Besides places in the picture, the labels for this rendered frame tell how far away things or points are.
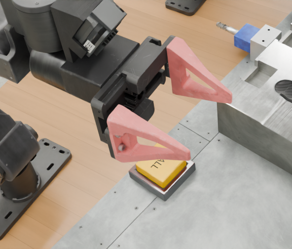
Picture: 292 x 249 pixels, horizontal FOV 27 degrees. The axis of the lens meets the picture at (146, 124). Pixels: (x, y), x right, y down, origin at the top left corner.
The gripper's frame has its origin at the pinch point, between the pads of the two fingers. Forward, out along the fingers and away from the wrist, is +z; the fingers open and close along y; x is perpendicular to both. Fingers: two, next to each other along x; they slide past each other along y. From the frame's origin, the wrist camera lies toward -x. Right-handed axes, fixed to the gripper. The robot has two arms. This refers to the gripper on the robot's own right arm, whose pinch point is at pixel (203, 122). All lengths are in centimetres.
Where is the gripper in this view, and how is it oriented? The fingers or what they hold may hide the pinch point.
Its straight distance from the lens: 58.7
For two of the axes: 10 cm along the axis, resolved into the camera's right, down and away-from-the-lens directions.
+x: 1.1, 6.2, 7.8
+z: 8.2, 3.8, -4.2
